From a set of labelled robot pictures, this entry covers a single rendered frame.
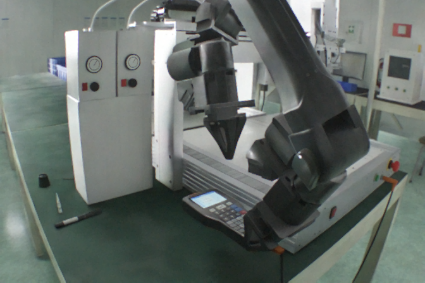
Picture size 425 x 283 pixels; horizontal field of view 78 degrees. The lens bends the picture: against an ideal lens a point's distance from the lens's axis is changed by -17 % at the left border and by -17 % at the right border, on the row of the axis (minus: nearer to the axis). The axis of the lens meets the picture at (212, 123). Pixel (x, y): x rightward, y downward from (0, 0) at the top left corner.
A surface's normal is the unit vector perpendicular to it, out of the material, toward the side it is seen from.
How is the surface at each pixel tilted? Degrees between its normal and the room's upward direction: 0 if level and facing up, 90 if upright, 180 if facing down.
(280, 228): 30
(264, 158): 90
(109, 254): 0
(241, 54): 90
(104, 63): 90
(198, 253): 0
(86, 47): 90
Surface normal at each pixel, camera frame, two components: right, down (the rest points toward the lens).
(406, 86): -0.77, 0.15
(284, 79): -0.91, 0.33
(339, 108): 0.17, -0.14
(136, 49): 0.64, 0.23
